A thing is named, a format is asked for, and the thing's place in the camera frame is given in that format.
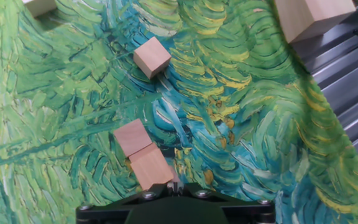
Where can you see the large wooden cube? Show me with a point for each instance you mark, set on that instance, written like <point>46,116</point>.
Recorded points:
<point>309,15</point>

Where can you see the painted landscape cloth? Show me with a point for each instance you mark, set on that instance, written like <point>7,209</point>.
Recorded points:
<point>228,124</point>

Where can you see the small wooden cube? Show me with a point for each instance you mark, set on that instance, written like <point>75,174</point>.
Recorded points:
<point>175,175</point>
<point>132,137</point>
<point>152,57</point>
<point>39,6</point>
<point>150,168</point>

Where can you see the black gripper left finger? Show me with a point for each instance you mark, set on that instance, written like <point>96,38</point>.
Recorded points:
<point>110,214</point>

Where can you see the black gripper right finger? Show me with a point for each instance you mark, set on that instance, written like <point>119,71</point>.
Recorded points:
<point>247,213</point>

